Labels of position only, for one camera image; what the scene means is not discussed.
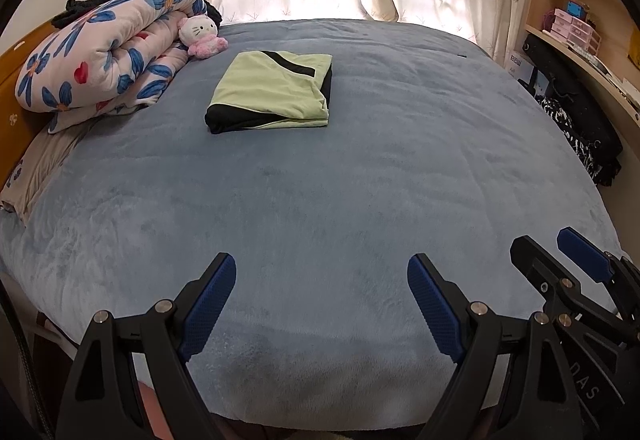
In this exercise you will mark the floral print quilt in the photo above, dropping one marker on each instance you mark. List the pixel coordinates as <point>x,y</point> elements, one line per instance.
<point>100,49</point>

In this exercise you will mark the dark knitted cloth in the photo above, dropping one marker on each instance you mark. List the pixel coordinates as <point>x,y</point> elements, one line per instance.
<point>80,7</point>

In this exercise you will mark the green and black hooded jacket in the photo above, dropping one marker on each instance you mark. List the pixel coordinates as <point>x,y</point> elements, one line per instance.
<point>265,89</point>

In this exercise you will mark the pink and white cat plush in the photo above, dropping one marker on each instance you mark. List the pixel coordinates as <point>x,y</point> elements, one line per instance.
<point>197,32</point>

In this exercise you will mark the black bag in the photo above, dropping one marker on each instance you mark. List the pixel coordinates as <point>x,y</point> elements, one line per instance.
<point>590,119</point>

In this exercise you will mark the black and white striped cloth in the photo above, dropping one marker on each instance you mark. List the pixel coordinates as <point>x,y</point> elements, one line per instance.
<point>565,129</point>

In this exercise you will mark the beige pillow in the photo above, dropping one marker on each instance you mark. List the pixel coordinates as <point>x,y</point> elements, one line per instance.
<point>45,159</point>

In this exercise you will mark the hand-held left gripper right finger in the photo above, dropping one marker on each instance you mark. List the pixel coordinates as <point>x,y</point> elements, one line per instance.
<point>435,310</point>

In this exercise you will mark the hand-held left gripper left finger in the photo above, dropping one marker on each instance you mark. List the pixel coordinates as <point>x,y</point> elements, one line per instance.
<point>210,305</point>

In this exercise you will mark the orange wooden headboard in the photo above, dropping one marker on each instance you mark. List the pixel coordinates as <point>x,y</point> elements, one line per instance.
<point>15,84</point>

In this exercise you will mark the white cardboard box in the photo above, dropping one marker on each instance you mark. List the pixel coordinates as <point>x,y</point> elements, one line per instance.
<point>517,64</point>

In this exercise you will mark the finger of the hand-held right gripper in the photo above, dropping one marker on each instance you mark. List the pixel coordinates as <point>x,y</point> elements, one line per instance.
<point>535,265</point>
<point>585,250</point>

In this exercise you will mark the pink storage drawers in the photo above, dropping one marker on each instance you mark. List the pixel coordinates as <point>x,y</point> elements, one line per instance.
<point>575,32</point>

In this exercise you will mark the small blue box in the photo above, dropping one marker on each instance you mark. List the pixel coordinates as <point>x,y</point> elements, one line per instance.
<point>578,9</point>

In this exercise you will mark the blue-grey bed blanket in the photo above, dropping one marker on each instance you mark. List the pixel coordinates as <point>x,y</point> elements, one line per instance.
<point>320,195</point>

